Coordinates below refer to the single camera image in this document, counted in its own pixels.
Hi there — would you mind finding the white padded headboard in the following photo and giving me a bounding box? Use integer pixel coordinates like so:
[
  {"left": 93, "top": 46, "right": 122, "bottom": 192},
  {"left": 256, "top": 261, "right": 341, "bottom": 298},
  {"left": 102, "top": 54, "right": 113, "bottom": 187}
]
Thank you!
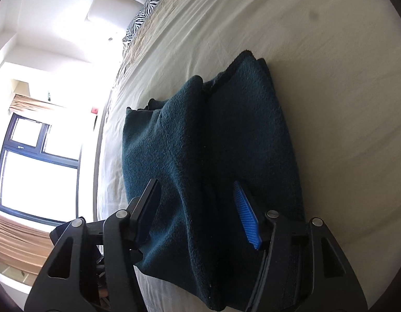
[{"left": 86, "top": 0, "right": 150, "bottom": 28}]

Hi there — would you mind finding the zebra print pillow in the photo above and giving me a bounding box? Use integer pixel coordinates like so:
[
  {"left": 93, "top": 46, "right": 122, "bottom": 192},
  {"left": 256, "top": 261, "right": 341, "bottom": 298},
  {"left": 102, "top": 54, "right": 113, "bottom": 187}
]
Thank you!
[{"left": 122, "top": 0, "right": 167, "bottom": 43}]

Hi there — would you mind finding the tan curtain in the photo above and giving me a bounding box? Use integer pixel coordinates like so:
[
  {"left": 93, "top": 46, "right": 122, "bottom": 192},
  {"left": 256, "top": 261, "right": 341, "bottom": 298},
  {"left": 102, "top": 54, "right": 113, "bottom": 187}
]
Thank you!
[{"left": 0, "top": 211, "right": 60, "bottom": 277}]

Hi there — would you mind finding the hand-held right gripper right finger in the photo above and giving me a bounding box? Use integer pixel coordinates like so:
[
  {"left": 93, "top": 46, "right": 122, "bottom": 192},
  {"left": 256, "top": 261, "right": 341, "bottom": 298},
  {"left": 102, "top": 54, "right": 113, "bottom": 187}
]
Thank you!
[{"left": 232, "top": 181, "right": 367, "bottom": 312}]

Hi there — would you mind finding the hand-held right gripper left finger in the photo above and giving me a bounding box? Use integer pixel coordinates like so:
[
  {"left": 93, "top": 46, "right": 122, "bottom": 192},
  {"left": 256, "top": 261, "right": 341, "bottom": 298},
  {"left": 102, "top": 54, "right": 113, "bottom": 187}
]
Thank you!
[{"left": 24, "top": 178, "right": 163, "bottom": 312}]

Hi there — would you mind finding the dark teal knit sweater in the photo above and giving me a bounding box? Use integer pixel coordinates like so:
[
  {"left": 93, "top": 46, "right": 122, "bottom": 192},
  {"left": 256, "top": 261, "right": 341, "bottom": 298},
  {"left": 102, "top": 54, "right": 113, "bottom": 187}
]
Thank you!
[{"left": 121, "top": 50, "right": 307, "bottom": 312}]

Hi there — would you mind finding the dark framed window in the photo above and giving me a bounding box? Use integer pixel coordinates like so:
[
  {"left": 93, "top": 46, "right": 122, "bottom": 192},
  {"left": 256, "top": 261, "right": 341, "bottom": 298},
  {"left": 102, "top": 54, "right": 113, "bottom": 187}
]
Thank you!
[{"left": 0, "top": 113, "right": 83, "bottom": 227}]

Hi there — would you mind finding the tan roman blind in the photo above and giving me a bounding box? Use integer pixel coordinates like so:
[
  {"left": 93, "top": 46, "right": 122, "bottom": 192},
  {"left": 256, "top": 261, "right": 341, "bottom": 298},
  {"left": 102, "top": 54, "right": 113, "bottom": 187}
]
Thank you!
[{"left": 8, "top": 94, "right": 68, "bottom": 114}]

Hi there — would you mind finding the bed with beige sheet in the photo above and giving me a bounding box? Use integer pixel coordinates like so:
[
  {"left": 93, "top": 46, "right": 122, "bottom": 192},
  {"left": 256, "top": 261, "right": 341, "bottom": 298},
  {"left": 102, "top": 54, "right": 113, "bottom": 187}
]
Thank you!
[{"left": 94, "top": 0, "right": 401, "bottom": 312}]

